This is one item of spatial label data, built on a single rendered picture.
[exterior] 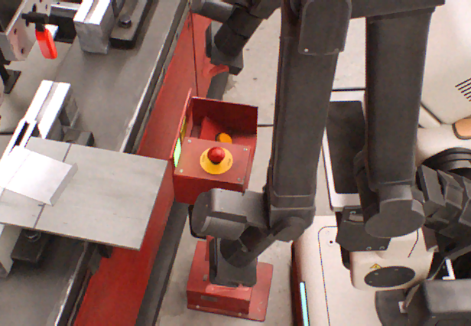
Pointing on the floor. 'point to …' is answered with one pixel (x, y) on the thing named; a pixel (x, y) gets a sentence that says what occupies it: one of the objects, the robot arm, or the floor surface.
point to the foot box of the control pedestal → (241, 301)
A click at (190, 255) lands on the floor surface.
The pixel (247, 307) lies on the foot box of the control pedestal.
